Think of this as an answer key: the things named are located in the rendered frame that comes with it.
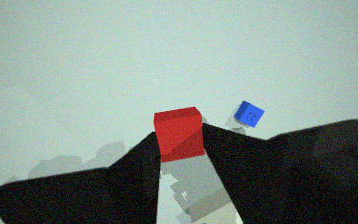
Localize blue block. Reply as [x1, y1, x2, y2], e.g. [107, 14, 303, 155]
[234, 100, 264, 128]

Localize red block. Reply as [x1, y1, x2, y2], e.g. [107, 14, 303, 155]
[153, 107, 205, 163]

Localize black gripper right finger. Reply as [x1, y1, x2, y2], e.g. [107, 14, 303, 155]
[202, 119, 358, 224]

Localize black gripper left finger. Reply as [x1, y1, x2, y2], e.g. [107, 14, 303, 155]
[0, 131, 161, 224]

